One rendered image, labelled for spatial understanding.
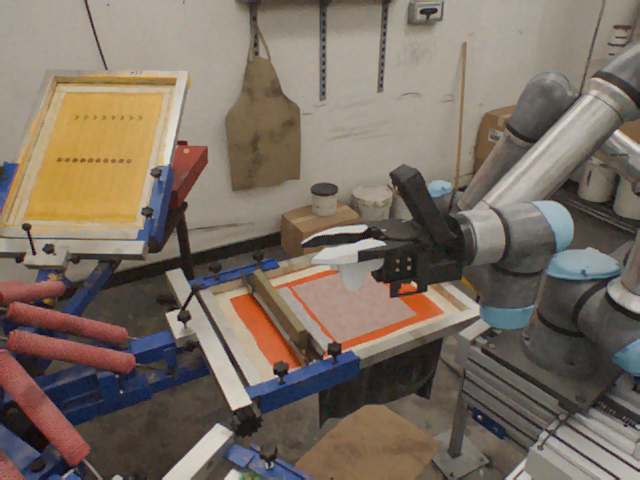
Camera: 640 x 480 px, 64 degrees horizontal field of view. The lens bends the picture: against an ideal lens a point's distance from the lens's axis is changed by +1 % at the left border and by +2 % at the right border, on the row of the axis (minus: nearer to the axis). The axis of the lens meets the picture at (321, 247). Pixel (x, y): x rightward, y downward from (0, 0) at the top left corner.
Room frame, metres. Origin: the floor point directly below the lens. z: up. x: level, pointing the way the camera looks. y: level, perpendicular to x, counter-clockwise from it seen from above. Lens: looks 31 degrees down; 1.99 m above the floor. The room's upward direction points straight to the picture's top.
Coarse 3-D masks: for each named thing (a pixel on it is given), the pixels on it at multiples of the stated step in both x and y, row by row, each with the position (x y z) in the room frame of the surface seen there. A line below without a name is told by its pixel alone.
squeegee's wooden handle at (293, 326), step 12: (264, 276) 1.40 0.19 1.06; (264, 288) 1.34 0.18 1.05; (264, 300) 1.34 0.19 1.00; (276, 300) 1.27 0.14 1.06; (276, 312) 1.25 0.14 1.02; (288, 312) 1.21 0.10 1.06; (288, 324) 1.17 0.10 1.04; (300, 324) 1.15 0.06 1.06; (300, 336) 1.12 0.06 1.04; (300, 348) 1.12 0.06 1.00
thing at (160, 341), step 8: (152, 336) 1.12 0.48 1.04; (160, 336) 1.12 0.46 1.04; (168, 336) 1.12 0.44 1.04; (136, 344) 1.09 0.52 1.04; (144, 344) 1.09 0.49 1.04; (152, 344) 1.09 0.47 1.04; (160, 344) 1.09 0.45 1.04; (168, 344) 1.09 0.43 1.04; (136, 352) 1.06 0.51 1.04; (144, 352) 1.06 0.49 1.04; (152, 352) 1.07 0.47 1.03; (160, 352) 1.08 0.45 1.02; (176, 352) 1.10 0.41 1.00; (136, 360) 1.05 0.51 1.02; (144, 360) 1.06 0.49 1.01; (152, 360) 1.07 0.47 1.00
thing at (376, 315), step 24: (408, 288) 1.48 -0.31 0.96; (336, 312) 1.34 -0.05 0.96; (360, 312) 1.34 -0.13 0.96; (384, 312) 1.34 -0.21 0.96; (408, 312) 1.34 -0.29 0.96; (432, 312) 1.34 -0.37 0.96; (264, 336) 1.22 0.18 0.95; (336, 336) 1.22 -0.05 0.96; (360, 336) 1.22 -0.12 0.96; (288, 360) 1.11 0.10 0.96
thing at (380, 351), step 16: (304, 256) 1.64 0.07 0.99; (272, 272) 1.55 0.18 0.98; (288, 272) 1.57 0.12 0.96; (208, 288) 1.43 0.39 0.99; (224, 288) 1.46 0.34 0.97; (448, 288) 1.43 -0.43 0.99; (208, 304) 1.34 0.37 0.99; (464, 304) 1.34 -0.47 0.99; (224, 320) 1.26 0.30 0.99; (448, 320) 1.26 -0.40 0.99; (464, 320) 1.26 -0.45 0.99; (224, 336) 1.18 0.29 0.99; (400, 336) 1.18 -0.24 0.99; (416, 336) 1.18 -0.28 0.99; (432, 336) 1.20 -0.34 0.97; (240, 352) 1.11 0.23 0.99; (368, 352) 1.11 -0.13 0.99; (384, 352) 1.12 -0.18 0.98; (400, 352) 1.15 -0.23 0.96; (240, 368) 1.05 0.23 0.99; (256, 400) 0.95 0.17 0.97
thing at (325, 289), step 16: (320, 272) 1.58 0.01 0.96; (336, 272) 1.58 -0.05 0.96; (368, 272) 1.58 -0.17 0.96; (304, 288) 1.48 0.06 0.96; (320, 288) 1.48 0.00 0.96; (336, 288) 1.48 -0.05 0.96; (368, 288) 1.48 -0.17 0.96; (384, 288) 1.48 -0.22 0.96; (240, 304) 1.38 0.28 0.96; (256, 304) 1.38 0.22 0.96; (304, 304) 1.38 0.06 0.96; (320, 304) 1.38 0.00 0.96; (336, 304) 1.38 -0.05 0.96; (256, 320) 1.30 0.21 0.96
